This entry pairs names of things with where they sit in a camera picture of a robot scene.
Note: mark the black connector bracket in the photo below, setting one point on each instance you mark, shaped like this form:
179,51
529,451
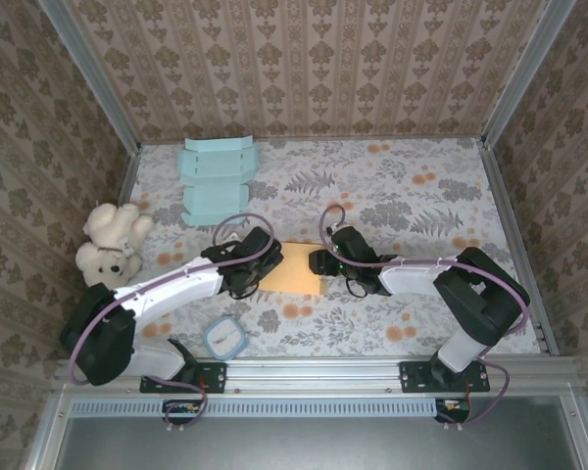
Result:
176,408
453,408

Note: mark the white teddy bear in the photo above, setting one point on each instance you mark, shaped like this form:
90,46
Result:
105,245

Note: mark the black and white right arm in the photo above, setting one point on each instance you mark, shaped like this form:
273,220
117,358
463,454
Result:
475,294

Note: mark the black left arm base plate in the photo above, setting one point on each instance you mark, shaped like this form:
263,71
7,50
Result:
215,379

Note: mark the light blue cardboard box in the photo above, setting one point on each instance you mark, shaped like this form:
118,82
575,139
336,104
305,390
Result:
215,161

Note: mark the grey metal panel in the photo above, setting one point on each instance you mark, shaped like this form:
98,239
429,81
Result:
299,445

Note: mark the aluminium frame post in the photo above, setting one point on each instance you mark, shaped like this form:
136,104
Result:
88,73
529,73

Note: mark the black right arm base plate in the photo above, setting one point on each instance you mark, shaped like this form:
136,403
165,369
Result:
411,377

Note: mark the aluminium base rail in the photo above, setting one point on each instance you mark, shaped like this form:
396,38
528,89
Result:
313,374

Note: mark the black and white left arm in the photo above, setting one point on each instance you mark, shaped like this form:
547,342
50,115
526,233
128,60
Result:
103,343

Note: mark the aluminium side rail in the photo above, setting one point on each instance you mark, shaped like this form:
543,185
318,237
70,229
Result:
514,235
127,186

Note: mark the yellow cardboard box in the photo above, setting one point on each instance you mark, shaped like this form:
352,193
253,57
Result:
294,269

